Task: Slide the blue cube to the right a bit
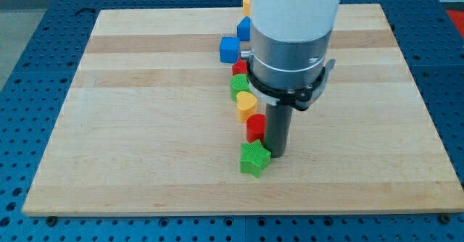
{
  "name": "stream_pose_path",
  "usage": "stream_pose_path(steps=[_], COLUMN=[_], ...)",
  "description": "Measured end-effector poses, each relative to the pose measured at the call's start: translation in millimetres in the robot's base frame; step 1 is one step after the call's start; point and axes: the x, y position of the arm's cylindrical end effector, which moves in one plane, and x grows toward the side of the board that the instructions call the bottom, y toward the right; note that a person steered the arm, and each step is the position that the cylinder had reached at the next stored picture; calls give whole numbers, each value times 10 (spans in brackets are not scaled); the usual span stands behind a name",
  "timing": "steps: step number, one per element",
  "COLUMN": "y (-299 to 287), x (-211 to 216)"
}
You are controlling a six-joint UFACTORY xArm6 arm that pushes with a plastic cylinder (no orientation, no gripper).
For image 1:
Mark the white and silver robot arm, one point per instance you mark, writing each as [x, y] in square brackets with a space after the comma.
[289, 40]

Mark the red block behind arm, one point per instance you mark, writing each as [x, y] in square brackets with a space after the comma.
[240, 67]

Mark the blue cube block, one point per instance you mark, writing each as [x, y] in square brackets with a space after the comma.
[229, 49]

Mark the yellow heart block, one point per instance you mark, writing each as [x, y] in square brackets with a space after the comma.
[246, 104]

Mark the red cylinder block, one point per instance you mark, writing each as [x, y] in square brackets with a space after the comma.
[255, 128]

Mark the green cylinder block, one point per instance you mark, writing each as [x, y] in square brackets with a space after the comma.
[238, 83]

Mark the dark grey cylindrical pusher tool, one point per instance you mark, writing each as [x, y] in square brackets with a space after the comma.
[277, 123]

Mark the green star block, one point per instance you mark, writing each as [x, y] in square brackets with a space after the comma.
[254, 158]

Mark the blue pentagon block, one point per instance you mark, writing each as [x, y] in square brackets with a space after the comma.
[243, 29]

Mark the wooden board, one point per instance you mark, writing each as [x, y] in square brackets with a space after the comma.
[148, 128]

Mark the yellow block at back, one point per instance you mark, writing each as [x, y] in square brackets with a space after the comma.
[246, 7]

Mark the red object at right edge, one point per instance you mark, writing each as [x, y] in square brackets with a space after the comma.
[457, 18]

